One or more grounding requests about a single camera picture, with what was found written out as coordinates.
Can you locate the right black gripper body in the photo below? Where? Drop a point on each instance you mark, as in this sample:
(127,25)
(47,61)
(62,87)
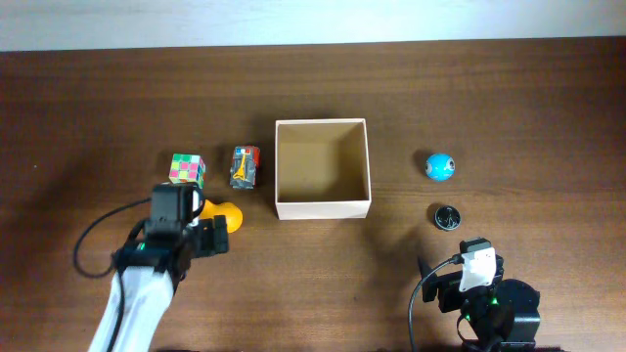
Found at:
(435,286)

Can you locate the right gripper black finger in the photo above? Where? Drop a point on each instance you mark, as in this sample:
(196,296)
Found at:
(429,281)
(473,245)

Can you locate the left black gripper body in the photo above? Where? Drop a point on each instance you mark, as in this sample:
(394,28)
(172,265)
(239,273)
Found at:
(206,237)

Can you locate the orange rubber toy figure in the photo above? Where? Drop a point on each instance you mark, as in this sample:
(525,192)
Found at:
(233,215)

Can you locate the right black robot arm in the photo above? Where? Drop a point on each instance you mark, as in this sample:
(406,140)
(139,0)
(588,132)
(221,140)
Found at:
(503,314)

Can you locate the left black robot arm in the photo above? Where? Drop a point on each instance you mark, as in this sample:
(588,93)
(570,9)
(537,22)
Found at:
(151,264)

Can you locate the black round finned cap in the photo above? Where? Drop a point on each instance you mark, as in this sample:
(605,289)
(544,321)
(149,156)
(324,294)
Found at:
(447,218)

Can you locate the multicoloured puzzle cube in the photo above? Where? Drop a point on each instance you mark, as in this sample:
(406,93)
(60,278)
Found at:
(187,168)

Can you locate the grey and red toy truck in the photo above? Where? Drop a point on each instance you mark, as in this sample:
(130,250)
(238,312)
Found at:
(244,166)

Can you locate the blue ball with grey markings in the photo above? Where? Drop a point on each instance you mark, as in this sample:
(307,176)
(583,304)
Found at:
(440,167)

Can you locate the open white cardboard box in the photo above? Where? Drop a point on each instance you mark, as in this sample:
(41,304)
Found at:
(322,169)

